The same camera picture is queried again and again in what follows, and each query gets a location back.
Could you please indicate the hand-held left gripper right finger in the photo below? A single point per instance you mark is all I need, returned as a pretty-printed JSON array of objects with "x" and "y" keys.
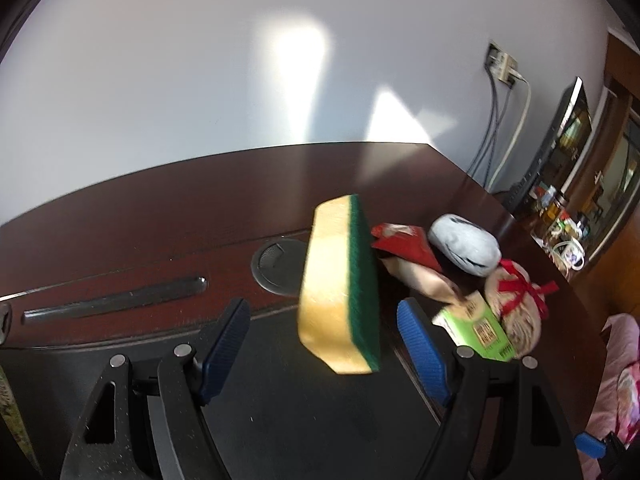
[{"x": 422, "y": 350}]

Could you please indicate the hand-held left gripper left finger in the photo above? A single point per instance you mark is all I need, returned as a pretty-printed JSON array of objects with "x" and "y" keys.
[{"x": 225, "y": 345}]

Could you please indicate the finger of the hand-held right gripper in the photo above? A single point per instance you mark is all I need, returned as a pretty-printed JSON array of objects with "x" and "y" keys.
[{"x": 590, "y": 444}]

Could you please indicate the green carton box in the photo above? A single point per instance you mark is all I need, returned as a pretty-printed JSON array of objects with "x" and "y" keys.
[{"x": 480, "y": 330}]

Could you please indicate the beige paper packet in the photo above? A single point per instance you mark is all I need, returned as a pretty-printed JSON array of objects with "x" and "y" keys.
[{"x": 425, "y": 277}]

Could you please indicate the beige pouch with red ribbon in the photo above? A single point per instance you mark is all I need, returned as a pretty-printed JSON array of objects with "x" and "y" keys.
[{"x": 522, "y": 330}]

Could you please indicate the red snack packet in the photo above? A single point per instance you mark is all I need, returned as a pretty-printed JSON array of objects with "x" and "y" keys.
[{"x": 405, "y": 247}]

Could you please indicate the yellow and green sponge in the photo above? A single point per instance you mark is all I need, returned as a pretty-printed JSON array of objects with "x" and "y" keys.
[{"x": 332, "y": 285}]

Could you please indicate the pink blanket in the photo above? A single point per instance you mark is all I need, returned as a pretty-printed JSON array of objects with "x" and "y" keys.
[{"x": 622, "y": 360}]

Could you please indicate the metal desk slot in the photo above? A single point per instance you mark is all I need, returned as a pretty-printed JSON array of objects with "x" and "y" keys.
[{"x": 115, "y": 300}]

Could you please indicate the white mug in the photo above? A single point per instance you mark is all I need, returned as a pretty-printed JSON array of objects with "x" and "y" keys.
[{"x": 567, "y": 255}]

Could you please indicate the cluster of small bottles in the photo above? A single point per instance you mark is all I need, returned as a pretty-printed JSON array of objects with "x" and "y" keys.
[{"x": 552, "y": 210}]

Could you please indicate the black monitor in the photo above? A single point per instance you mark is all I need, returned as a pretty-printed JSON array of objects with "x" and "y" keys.
[{"x": 555, "y": 145}]

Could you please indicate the wooden cabinet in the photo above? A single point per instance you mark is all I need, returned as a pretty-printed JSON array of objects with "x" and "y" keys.
[{"x": 615, "y": 125}]

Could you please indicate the white wall socket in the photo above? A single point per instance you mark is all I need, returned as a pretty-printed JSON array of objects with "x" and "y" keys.
[{"x": 502, "y": 65}]

